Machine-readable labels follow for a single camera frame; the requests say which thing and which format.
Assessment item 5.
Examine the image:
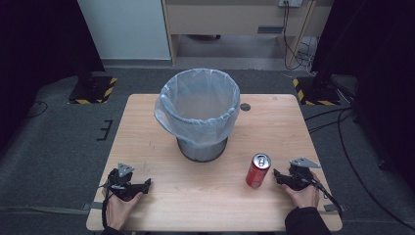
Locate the thin black floor cable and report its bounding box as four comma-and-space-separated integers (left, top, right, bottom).
25, 100, 50, 119

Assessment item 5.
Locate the grey table bracket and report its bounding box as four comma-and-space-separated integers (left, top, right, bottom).
323, 203, 348, 213
80, 201, 104, 212

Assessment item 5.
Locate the grey metal trash bin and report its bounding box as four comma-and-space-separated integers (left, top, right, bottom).
175, 136, 229, 164

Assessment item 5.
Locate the grey wall socket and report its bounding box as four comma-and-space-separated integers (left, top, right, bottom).
278, 0, 303, 9

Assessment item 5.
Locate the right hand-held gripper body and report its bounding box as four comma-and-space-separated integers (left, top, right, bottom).
286, 157, 322, 192

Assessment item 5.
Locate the translucent plastic bin liner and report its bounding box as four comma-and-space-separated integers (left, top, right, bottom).
153, 67, 242, 149

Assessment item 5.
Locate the red drink can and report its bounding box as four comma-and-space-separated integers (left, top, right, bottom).
245, 152, 272, 190

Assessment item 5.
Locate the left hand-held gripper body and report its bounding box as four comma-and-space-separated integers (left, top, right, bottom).
103, 162, 142, 202

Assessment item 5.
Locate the black striped stand base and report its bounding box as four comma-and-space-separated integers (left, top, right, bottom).
291, 75, 343, 107
67, 74, 118, 105

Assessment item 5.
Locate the left hand-held gripper cable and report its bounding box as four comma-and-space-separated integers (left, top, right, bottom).
100, 182, 115, 230

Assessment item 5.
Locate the black curtain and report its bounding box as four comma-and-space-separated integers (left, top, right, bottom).
309, 0, 415, 194
0, 0, 106, 155

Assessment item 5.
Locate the black socket cable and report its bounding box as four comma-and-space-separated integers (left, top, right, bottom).
282, 1, 316, 71

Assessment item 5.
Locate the person's right hand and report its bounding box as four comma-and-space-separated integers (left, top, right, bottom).
281, 171, 321, 210

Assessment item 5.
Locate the person's left hand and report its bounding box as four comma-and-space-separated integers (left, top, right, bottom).
103, 191, 145, 231

